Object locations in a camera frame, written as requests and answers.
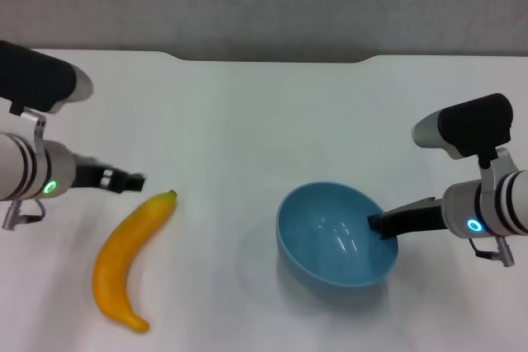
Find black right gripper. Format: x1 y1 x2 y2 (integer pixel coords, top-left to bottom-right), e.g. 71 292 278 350
366 196 449 242

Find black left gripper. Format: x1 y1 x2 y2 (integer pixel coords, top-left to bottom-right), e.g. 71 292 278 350
73 155 148 195

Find blue bowl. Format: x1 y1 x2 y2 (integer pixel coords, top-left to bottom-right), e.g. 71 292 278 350
275 181 399 289

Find yellow banana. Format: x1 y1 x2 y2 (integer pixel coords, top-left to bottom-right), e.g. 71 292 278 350
92 189 179 321

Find silver left camera bracket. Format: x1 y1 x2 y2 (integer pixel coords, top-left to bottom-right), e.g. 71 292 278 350
19 106 53 156

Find silver camera bracket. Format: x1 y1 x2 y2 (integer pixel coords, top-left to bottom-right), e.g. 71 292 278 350
478 147 521 181
19 106 53 156

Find left arm connector cable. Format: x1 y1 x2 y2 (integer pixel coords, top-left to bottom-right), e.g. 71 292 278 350
2 197 45 232

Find arm connector cable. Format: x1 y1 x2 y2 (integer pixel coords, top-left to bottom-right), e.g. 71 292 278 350
2 197 45 232
469 236 516 268

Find right arm connector cable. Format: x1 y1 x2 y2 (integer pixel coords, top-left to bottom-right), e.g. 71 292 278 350
469 236 516 268

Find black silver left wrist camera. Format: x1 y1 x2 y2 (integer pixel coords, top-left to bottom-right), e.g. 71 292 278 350
0 40 94 115

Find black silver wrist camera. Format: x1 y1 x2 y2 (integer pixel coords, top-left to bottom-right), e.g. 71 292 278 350
0 40 94 115
412 93 515 161

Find silver right camera bracket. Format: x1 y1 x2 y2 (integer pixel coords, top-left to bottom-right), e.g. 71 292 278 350
478 147 521 181

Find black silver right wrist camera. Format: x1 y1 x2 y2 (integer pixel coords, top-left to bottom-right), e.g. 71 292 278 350
412 93 515 161

